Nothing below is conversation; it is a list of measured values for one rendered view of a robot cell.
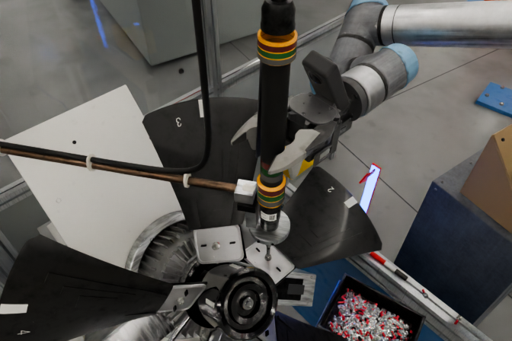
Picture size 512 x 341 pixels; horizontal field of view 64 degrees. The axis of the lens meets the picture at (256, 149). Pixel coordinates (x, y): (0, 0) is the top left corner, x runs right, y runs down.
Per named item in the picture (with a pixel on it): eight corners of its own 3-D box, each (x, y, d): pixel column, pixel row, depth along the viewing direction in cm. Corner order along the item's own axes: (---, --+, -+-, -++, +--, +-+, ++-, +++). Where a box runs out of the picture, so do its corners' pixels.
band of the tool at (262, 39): (254, 65, 45) (253, 42, 43) (261, 45, 48) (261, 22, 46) (292, 70, 44) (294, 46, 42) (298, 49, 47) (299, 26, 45)
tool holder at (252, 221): (232, 239, 68) (230, 203, 61) (242, 205, 73) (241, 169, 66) (286, 249, 67) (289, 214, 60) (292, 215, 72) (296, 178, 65)
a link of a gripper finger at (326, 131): (315, 163, 53) (341, 124, 59) (317, 154, 52) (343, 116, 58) (283, 149, 55) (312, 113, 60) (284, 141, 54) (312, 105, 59)
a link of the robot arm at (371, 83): (389, 78, 62) (347, 55, 66) (372, 90, 60) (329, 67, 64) (379, 115, 67) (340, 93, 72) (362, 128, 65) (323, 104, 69)
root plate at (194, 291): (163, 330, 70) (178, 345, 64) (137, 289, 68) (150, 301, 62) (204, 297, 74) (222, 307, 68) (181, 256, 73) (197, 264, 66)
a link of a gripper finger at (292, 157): (286, 204, 54) (316, 160, 60) (289, 174, 50) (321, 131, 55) (266, 195, 55) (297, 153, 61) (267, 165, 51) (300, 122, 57)
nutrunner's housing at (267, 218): (255, 243, 70) (256, -24, 38) (260, 224, 73) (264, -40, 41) (278, 246, 70) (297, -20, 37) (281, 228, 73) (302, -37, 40)
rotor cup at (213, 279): (203, 343, 76) (238, 371, 65) (166, 280, 73) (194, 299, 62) (260, 292, 83) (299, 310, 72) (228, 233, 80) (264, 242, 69)
